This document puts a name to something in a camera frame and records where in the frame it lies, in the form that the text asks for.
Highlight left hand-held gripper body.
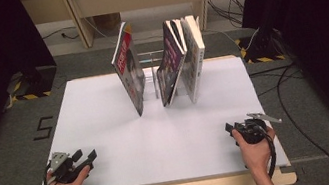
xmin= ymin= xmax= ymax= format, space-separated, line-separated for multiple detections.
xmin=46 ymin=148 xmax=82 ymax=185

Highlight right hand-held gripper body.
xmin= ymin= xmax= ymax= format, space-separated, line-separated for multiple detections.
xmin=232 ymin=108 xmax=286 ymax=148

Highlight white book with picture grid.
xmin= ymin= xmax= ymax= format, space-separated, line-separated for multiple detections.
xmin=171 ymin=13 xmax=215 ymax=106

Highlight clear acrylic book rack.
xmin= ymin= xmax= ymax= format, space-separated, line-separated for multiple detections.
xmin=135 ymin=47 xmax=187 ymax=103

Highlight black and red magazine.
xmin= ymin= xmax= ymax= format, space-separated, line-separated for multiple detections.
xmin=105 ymin=19 xmax=153 ymax=120

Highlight person's right hand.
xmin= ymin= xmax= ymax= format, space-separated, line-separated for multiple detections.
xmin=231 ymin=123 xmax=283 ymax=180

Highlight black stand base striped tape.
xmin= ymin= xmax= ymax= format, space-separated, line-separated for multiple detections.
xmin=233 ymin=26 xmax=288 ymax=68
xmin=5 ymin=63 xmax=62 ymax=104

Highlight brown cardboard box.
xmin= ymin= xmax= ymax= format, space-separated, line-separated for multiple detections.
xmin=92 ymin=11 xmax=124 ymax=34

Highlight black floor cables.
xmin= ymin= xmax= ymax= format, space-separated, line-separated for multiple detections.
xmin=248 ymin=56 xmax=329 ymax=185

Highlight thin black cable with plug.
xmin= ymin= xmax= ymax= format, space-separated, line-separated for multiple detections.
xmin=40 ymin=25 xmax=80 ymax=46

